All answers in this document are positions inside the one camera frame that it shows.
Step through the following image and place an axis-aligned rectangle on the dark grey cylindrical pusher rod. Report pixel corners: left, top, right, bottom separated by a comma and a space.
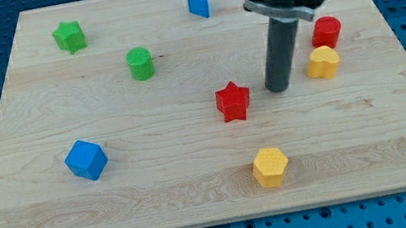
265, 18, 299, 93

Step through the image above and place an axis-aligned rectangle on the yellow heart block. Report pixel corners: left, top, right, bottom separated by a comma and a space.
307, 45, 341, 79

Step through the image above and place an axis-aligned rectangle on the red cylinder block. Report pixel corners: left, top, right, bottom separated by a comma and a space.
312, 16, 342, 48

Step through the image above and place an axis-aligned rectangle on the red star block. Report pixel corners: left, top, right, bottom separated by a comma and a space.
215, 81, 250, 122

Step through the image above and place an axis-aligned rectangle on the blue triangle block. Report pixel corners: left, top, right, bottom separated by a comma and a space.
187, 0, 211, 18

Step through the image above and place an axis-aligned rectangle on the yellow hexagon block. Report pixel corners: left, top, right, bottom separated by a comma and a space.
253, 147, 289, 188

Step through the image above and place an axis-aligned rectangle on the green cylinder block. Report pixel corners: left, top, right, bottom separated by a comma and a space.
125, 47, 155, 82

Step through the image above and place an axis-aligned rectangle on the wooden board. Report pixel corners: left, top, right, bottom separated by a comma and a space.
0, 0, 406, 228

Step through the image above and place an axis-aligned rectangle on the green star block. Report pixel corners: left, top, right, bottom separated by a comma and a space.
51, 21, 87, 55

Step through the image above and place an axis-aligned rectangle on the blue cube block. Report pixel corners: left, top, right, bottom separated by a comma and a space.
64, 140, 108, 181

